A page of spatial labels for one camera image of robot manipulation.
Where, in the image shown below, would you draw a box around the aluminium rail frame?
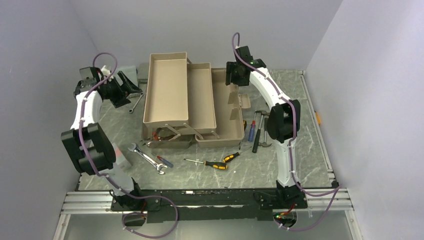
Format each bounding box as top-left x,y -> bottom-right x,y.
52,70 -> 365,240

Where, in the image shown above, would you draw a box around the orange black needle nose pliers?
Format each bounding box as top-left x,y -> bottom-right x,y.
142,129 -> 179,149

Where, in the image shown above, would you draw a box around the large black yellow screwdriver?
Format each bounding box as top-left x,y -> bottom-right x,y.
184,158 -> 228,170
222,147 -> 251,164

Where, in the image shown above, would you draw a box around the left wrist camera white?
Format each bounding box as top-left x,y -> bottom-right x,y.
100,65 -> 115,82

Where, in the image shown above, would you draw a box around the blue handled screwdriver red collar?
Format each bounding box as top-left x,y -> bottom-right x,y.
247,111 -> 258,142

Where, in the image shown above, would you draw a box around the large silver open wrench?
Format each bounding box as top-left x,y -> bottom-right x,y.
127,143 -> 168,175

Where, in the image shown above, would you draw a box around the beige plastic toolbox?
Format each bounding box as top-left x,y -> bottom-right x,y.
141,52 -> 251,149

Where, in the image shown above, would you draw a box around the yellow utility knife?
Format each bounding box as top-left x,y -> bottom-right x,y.
314,111 -> 322,126

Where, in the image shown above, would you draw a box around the short claw hammer black grip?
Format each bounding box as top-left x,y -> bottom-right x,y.
259,117 -> 272,148

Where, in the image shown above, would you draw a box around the clear plastic parts box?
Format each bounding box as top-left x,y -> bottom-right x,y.
119,63 -> 149,94

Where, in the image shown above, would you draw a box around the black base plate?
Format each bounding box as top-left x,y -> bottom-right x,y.
110,188 -> 308,223

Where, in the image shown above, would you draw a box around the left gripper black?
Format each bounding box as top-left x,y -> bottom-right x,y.
103,71 -> 142,108

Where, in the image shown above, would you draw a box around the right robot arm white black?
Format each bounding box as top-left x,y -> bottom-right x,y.
225,46 -> 302,208

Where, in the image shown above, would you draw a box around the small silver wrench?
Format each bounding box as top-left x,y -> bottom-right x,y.
128,93 -> 145,114

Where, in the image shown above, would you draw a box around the small blue precision screwdriver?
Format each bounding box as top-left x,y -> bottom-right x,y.
152,153 -> 174,168

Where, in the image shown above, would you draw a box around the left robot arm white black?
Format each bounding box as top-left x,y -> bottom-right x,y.
60,66 -> 144,210

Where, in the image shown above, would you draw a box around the long claw hammer black grip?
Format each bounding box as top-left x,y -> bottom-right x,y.
252,110 -> 269,153

